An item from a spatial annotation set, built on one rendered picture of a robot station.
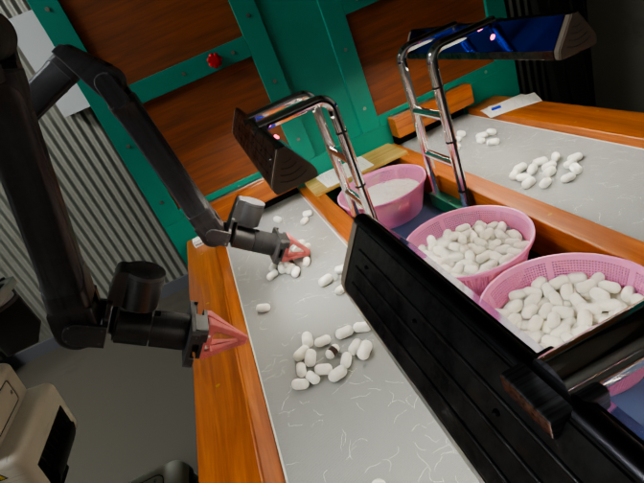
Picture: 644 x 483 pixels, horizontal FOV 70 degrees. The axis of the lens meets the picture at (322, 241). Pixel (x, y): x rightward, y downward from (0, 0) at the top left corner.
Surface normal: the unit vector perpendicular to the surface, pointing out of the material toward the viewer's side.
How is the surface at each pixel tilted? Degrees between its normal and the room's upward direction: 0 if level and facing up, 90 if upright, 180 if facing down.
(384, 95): 90
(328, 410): 0
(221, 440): 0
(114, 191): 90
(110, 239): 90
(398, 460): 0
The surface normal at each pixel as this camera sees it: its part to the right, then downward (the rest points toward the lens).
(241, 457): -0.36, -0.82
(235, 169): 0.28, 0.36
